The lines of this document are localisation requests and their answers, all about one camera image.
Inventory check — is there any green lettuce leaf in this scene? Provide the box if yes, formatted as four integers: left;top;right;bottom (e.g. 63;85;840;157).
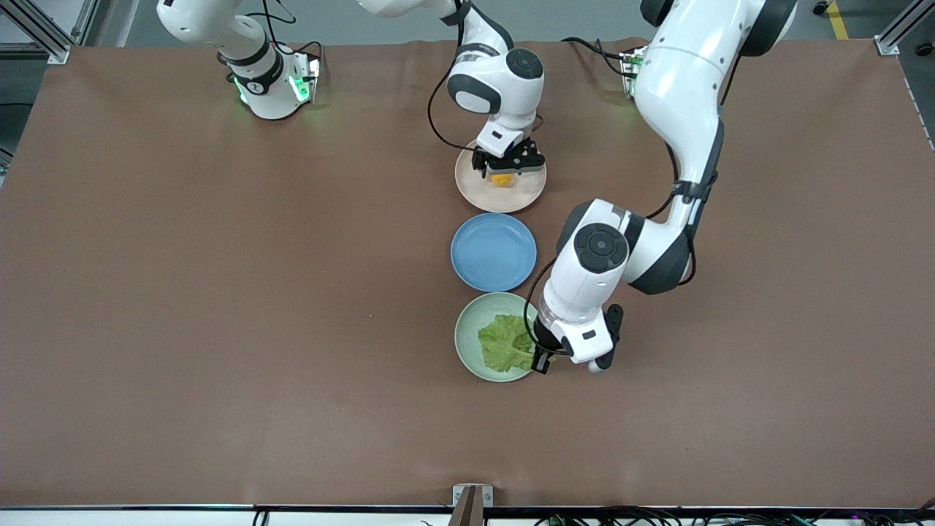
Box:
478;313;546;373

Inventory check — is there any beige round plate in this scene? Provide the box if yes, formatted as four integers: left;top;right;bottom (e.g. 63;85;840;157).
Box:
454;139;547;214

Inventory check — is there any pale green round plate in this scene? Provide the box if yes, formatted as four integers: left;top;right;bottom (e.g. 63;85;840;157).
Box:
454;292;545;383

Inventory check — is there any blue round plate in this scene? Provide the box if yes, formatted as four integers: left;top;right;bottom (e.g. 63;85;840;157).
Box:
450;213;538;293

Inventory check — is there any paper table cover sheet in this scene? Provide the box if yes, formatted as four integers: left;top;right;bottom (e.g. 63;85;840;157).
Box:
0;38;935;509

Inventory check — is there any black base cable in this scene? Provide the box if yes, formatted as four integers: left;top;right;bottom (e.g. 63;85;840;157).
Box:
560;37;638;78
245;11;326;81

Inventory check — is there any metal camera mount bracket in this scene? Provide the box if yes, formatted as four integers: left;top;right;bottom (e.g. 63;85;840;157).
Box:
451;484;495;526

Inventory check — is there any black cable bundle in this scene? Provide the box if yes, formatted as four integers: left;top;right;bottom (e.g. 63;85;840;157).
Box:
533;504;935;526

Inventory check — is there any aluminium frame profile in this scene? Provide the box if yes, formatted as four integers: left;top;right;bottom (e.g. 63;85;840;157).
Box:
0;0;71;65
873;0;935;56

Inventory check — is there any white table edge rail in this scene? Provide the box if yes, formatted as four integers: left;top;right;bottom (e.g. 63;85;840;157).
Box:
0;507;935;526

